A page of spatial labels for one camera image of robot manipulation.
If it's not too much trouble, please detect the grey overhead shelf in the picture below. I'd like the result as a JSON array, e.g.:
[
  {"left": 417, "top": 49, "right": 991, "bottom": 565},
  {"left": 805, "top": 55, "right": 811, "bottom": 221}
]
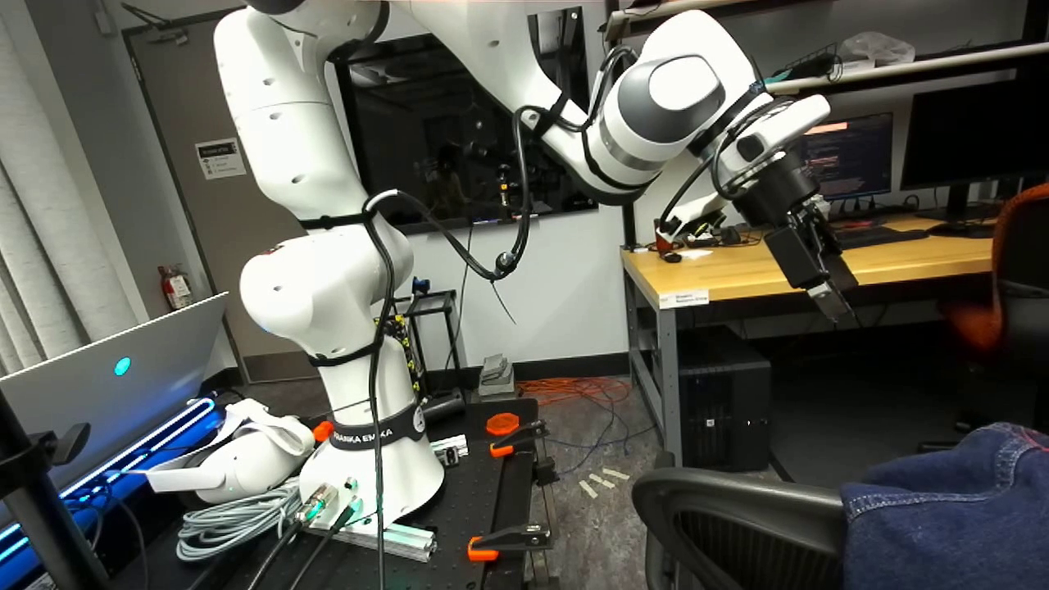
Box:
[{"left": 763, "top": 41, "right": 1049, "bottom": 102}]

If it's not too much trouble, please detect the orange office chair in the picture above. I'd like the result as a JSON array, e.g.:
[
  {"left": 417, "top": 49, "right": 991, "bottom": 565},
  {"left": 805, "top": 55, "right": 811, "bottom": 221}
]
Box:
[{"left": 940, "top": 176, "right": 1049, "bottom": 434}]

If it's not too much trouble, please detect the red fire extinguisher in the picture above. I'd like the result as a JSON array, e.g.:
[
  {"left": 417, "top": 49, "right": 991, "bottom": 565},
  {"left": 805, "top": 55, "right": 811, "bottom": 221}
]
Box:
[{"left": 154, "top": 262, "right": 196, "bottom": 316}]

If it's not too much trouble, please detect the clear plastic container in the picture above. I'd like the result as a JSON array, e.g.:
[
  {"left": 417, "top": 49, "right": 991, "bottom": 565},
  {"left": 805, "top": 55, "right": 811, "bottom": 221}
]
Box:
[{"left": 827, "top": 26, "right": 921, "bottom": 82}]

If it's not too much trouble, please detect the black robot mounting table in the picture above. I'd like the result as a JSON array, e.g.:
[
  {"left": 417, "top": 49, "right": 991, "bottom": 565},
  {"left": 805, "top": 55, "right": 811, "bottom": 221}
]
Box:
[{"left": 209, "top": 398, "right": 544, "bottom": 590}]

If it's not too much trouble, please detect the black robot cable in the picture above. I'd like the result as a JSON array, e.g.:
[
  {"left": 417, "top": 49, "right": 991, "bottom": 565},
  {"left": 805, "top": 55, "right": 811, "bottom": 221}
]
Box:
[{"left": 356, "top": 92, "right": 541, "bottom": 590}]

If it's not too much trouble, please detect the black cart hazard tape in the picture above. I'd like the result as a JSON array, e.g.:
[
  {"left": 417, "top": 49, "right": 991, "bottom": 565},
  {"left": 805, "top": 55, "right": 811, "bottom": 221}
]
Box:
[{"left": 386, "top": 277, "right": 464, "bottom": 387}]

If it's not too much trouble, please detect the black computer tower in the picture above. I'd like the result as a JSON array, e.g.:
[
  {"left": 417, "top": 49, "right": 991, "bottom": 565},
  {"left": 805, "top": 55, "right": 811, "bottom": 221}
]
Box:
[{"left": 674, "top": 326, "right": 776, "bottom": 477}]

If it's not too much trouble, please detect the large black computer monitor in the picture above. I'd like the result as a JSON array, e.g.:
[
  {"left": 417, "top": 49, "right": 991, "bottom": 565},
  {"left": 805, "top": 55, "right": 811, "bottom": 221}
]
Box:
[{"left": 897, "top": 47, "right": 1049, "bottom": 241}]

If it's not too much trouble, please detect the blue denim cloth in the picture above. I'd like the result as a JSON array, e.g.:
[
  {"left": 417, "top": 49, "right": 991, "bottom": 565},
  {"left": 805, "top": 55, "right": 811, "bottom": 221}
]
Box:
[{"left": 838, "top": 419, "right": 1049, "bottom": 590}]

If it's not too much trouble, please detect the silver laptop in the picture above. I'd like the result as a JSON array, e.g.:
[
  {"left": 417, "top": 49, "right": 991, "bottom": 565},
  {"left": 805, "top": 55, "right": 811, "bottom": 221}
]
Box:
[{"left": 0, "top": 288, "right": 233, "bottom": 484}]

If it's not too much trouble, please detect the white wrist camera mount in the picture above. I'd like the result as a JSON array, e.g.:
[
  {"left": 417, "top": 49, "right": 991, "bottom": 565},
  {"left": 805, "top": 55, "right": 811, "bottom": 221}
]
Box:
[{"left": 652, "top": 194, "right": 730, "bottom": 248}]

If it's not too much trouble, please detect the white door sign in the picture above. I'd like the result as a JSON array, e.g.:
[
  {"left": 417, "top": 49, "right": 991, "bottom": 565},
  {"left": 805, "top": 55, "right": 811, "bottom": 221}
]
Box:
[{"left": 191, "top": 135, "right": 249, "bottom": 183}]

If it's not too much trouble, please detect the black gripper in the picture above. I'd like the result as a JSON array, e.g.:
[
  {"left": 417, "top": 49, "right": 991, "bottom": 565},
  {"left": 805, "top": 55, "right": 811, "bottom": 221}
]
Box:
[{"left": 723, "top": 149, "right": 862, "bottom": 330}]

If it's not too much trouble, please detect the white power strip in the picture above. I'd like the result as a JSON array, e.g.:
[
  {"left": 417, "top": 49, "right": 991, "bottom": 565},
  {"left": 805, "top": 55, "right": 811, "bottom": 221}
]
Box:
[{"left": 321, "top": 507, "right": 441, "bottom": 568}]

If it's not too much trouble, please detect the wooden desk grey frame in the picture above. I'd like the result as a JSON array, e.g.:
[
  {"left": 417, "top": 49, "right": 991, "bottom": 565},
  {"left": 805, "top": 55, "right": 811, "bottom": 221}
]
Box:
[{"left": 615, "top": 223, "right": 998, "bottom": 470}]

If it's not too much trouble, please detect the white crumpled cloth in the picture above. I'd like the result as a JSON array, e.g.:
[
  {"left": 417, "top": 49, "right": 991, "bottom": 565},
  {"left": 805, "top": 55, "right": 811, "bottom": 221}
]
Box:
[{"left": 143, "top": 398, "right": 321, "bottom": 507}]

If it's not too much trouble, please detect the grey coiled cable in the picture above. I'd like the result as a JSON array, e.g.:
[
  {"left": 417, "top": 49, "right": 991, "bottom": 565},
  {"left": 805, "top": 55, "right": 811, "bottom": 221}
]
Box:
[{"left": 169, "top": 481, "right": 305, "bottom": 568}]

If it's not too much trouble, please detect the small grey box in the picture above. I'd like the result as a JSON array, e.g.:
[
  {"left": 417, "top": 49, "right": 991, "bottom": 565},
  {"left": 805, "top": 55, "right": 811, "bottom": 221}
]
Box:
[{"left": 476, "top": 351, "right": 520, "bottom": 403}]

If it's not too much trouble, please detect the orange black clamp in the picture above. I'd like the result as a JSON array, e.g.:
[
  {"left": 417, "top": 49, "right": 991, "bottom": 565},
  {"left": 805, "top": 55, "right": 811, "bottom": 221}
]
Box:
[
  {"left": 463, "top": 521, "right": 557, "bottom": 572},
  {"left": 481, "top": 408, "right": 551, "bottom": 463}
]

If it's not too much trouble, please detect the blue case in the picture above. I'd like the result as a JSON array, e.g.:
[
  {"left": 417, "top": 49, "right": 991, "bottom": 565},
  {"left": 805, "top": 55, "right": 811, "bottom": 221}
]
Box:
[{"left": 0, "top": 398, "right": 229, "bottom": 584}]

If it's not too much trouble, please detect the small monitor showing code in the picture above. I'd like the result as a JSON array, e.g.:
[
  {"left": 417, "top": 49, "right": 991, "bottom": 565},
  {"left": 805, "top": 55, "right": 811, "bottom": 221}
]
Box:
[{"left": 800, "top": 108, "right": 897, "bottom": 207}]

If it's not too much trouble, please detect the black tripod stand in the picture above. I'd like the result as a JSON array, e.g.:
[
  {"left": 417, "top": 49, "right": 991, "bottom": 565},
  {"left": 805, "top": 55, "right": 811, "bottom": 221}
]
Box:
[{"left": 0, "top": 391, "right": 111, "bottom": 590}]

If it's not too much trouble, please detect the large black wall screen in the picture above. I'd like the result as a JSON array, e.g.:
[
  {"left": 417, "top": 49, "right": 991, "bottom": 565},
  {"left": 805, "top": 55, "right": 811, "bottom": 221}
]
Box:
[{"left": 328, "top": 7, "right": 602, "bottom": 235}]

